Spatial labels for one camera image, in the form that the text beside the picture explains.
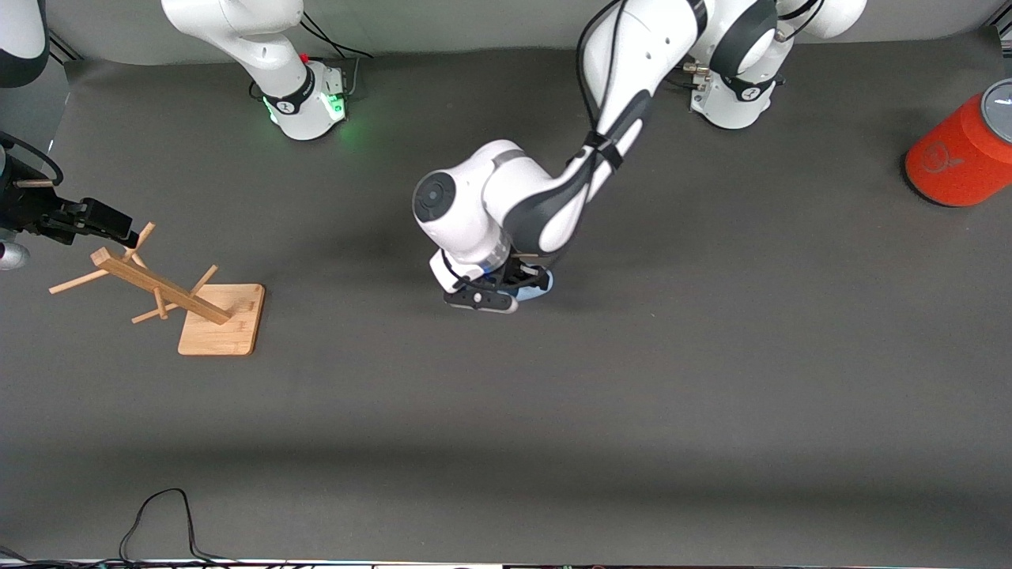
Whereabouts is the light blue plastic cup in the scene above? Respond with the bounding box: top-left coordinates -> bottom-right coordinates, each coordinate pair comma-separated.
506,271 -> 555,306

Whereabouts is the wooden cup rack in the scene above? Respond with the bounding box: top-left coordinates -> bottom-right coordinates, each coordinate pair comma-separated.
49,222 -> 266,356

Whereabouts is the dark grey table mat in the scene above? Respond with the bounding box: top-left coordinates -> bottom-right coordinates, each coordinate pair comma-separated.
0,32 -> 1012,566

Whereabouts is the orange cylinder with grey lid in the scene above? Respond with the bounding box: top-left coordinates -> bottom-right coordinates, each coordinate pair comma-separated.
905,77 -> 1012,208

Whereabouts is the black right arm base cable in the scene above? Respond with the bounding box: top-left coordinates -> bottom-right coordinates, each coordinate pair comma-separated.
296,12 -> 372,100

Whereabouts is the thin black loose cable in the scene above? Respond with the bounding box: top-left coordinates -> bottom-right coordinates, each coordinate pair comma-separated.
119,488 -> 238,565

